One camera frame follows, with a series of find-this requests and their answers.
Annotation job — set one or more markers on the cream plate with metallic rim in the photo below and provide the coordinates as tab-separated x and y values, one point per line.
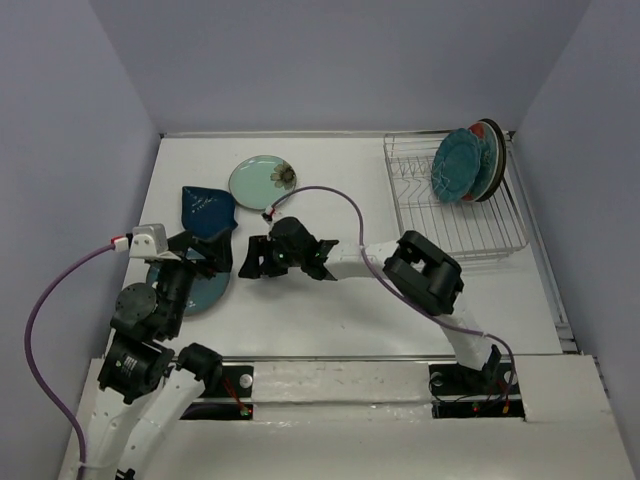
501	162

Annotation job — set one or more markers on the teal scalloped plate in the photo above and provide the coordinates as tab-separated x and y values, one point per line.
455	166

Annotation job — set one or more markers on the light green flower plate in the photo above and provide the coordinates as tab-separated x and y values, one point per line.
259	181

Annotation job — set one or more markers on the red plate with teal flower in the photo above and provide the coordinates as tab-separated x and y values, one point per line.
488	160

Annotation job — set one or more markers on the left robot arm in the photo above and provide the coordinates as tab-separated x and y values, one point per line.
143	387

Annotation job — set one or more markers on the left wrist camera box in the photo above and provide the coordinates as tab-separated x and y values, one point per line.
149	242

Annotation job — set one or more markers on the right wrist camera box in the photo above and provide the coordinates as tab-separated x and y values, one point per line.
268	214

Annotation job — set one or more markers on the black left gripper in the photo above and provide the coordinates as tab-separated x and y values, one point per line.
217	247

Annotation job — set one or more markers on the metal wire dish rack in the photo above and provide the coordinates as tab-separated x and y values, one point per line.
472	233

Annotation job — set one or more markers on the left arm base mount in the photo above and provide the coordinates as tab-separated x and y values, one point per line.
229	400

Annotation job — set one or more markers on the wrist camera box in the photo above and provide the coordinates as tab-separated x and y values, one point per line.
268	214
149	242

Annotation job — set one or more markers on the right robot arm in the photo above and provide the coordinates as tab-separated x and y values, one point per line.
415	268

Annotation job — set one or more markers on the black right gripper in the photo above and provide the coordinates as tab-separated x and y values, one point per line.
253	261

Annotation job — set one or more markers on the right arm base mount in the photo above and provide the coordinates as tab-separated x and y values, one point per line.
456	395

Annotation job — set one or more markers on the navy blue leaf-shaped dish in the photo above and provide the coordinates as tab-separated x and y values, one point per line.
206	212

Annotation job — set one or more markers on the small dark teal round plate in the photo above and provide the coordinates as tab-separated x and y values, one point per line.
205	293

